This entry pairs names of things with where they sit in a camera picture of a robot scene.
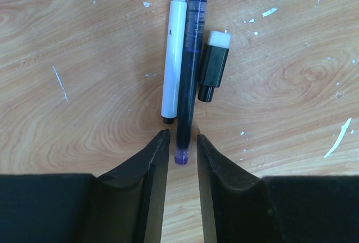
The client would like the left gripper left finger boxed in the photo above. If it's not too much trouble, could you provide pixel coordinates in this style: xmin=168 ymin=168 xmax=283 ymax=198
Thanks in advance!
xmin=1 ymin=130 xmax=170 ymax=242

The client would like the purple gel pen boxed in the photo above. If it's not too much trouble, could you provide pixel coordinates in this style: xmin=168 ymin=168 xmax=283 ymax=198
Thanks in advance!
xmin=174 ymin=0 xmax=208 ymax=165

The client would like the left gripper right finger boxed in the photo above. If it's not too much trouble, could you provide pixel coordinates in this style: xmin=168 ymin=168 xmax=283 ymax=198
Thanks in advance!
xmin=197 ymin=135 xmax=358 ymax=242

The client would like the white thin pen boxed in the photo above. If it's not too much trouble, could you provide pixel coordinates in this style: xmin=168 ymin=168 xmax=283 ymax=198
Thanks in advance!
xmin=161 ymin=0 xmax=187 ymax=124

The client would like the small black white cap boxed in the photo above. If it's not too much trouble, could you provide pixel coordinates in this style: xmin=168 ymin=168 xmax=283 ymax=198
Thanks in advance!
xmin=197 ymin=30 xmax=231 ymax=103

